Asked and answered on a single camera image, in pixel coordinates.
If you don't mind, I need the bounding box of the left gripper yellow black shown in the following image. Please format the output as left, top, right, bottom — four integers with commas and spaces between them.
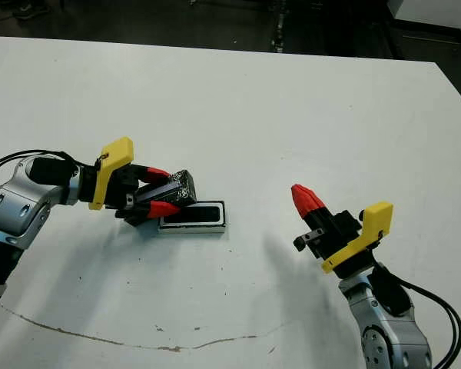
78, 136, 184, 228

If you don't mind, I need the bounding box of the white camera box base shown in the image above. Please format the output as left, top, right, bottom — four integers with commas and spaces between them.
157, 200, 228, 235

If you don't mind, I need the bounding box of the studded floor cable track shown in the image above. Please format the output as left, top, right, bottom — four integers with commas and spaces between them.
270, 0, 290, 53

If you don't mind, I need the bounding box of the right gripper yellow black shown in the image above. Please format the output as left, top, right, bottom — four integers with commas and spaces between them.
290, 184, 394, 278

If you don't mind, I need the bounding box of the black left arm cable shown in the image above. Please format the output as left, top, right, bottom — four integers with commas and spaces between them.
0, 149, 101, 180

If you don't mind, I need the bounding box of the shiny black box lid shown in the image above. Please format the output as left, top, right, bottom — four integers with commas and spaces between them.
132, 168, 197, 212

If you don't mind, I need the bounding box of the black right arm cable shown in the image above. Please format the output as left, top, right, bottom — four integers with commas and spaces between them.
395, 278, 461, 369

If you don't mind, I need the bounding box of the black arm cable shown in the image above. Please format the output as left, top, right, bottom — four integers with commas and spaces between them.
0, 149, 101, 180
395, 278, 461, 369

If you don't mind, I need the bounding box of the black bar-shaped camera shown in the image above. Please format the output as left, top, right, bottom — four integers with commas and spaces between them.
164, 205, 222, 225

